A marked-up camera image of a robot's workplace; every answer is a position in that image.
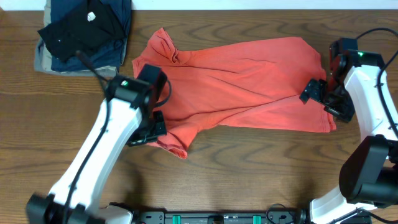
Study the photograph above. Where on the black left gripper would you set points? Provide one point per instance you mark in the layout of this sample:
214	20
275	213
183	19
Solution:
152	130

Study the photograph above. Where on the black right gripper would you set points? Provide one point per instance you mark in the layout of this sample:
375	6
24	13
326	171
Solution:
325	97

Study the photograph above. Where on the red printed t-shirt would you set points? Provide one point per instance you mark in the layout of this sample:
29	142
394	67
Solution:
253	84

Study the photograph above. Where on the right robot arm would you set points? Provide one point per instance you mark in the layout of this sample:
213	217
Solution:
358	88

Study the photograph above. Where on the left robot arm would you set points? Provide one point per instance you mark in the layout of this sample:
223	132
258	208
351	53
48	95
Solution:
126	118

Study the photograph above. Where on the navy blue folded garment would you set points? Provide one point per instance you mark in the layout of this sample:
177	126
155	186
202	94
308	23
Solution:
109	55

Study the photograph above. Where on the black folded garment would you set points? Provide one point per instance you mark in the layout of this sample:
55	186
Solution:
80	26

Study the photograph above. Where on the grey folded trousers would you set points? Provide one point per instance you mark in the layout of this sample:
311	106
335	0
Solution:
43	62

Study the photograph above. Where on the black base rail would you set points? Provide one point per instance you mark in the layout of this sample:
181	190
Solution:
277	216

